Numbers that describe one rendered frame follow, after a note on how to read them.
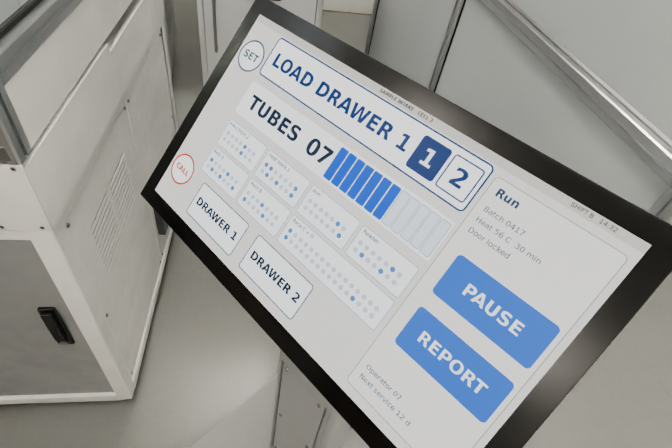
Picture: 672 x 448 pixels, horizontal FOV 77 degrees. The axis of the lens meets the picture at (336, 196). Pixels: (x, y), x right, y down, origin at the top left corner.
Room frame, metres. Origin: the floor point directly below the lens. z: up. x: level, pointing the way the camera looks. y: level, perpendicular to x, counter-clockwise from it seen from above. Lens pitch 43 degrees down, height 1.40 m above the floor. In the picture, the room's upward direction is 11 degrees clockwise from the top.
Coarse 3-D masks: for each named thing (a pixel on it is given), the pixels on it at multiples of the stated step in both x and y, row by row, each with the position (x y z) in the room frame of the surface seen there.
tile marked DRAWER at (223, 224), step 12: (204, 192) 0.37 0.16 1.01; (216, 192) 0.37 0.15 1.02; (192, 204) 0.36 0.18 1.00; (204, 204) 0.36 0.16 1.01; (216, 204) 0.35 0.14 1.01; (228, 204) 0.35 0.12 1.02; (192, 216) 0.35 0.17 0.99; (204, 216) 0.35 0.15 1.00; (216, 216) 0.34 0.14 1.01; (228, 216) 0.34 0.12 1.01; (240, 216) 0.33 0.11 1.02; (204, 228) 0.33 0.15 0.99; (216, 228) 0.33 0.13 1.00; (228, 228) 0.33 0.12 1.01; (240, 228) 0.32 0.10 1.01; (216, 240) 0.32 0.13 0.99; (228, 240) 0.32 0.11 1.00; (240, 240) 0.31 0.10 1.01; (228, 252) 0.30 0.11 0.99
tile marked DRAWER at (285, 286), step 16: (256, 240) 0.31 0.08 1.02; (256, 256) 0.29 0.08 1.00; (272, 256) 0.29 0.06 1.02; (256, 272) 0.28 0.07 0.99; (272, 272) 0.28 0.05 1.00; (288, 272) 0.27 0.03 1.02; (272, 288) 0.26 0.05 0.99; (288, 288) 0.26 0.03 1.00; (304, 288) 0.26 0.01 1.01; (288, 304) 0.25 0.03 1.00
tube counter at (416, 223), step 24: (312, 144) 0.38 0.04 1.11; (336, 144) 0.37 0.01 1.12; (312, 168) 0.36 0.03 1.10; (336, 168) 0.35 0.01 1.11; (360, 168) 0.34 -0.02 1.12; (360, 192) 0.32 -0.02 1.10; (384, 192) 0.32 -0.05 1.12; (408, 192) 0.31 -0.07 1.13; (384, 216) 0.30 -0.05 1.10; (408, 216) 0.30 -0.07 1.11; (432, 216) 0.29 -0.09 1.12; (408, 240) 0.28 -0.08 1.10; (432, 240) 0.27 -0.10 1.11
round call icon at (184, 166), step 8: (184, 152) 0.42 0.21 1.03; (176, 160) 0.41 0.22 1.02; (184, 160) 0.41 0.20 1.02; (192, 160) 0.41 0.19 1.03; (176, 168) 0.40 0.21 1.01; (184, 168) 0.40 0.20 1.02; (192, 168) 0.40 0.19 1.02; (168, 176) 0.40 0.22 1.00; (176, 176) 0.40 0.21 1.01; (184, 176) 0.39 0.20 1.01; (192, 176) 0.39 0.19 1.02; (176, 184) 0.39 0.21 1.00; (184, 184) 0.38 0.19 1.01
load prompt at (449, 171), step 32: (288, 64) 0.46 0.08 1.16; (320, 64) 0.45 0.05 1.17; (320, 96) 0.42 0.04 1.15; (352, 96) 0.41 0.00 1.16; (352, 128) 0.38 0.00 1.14; (384, 128) 0.37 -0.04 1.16; (416, 128) 0.36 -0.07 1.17; (384, 160) 0.34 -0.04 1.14; (416, 160) 0.34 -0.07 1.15; (448, 160) 0.33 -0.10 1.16; (480, 160) 0.32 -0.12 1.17; (448, 192) 0.31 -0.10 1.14
